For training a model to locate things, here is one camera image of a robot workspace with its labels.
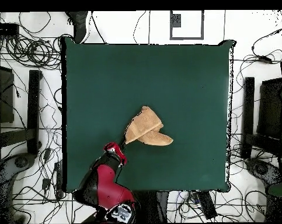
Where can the tan terry towel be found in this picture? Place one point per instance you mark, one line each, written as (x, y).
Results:
(145, 123)

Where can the black power adapter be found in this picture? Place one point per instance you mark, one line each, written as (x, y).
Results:
(264, 59)
(46, 184)

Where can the black chair seat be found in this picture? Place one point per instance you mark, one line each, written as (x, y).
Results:
(270, 109)

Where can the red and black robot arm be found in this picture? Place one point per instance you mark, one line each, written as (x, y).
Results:
(105, 184)

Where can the black metal stand foot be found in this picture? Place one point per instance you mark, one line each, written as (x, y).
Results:
(248, 112)
(33, 112)

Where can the black power strip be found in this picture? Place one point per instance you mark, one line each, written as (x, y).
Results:
(59, 177)
(207, 205)

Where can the grey swivel chair base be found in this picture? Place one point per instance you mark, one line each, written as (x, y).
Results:
(5, 172)
(262, 170)

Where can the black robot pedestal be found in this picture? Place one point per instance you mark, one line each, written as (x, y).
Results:
(152, 205)

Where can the black flat box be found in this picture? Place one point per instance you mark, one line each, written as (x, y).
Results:
(5, 29)

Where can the dark green table cloth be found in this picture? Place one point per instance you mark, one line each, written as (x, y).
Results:
(131, 81)

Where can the black cabinet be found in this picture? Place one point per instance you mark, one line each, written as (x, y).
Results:
(4, 93)

